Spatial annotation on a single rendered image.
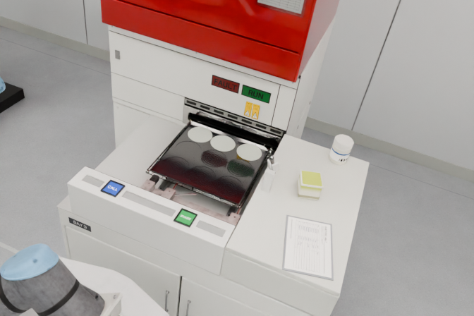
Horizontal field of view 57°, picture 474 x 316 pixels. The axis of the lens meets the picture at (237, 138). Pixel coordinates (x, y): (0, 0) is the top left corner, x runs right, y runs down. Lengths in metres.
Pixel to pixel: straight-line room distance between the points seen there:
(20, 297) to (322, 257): 0.80
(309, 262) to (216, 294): 0.35
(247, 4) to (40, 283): 1.02
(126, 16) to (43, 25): 2.68
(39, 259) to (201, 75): 0.95
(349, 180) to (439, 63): 1.68
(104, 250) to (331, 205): 0.81
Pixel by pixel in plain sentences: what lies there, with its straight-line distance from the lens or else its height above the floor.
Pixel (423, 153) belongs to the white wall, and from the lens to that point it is 3.51.
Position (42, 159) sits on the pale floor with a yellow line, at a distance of 3.07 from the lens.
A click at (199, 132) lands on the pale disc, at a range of 1.78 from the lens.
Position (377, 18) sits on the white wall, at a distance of 3.05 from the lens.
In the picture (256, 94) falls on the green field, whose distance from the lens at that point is 1.69.
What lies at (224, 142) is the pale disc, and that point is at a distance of 1.74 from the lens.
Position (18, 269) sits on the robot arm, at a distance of 1.16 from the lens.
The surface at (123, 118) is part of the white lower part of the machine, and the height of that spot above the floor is 0.74.
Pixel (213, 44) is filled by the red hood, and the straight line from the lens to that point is 1.61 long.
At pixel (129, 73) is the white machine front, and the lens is 1.94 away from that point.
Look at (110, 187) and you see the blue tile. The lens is 1.45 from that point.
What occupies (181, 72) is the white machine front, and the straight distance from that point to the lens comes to 1.79.
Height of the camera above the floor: 2.00
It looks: 38 degrees down
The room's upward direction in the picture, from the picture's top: 10 degrees clockwise
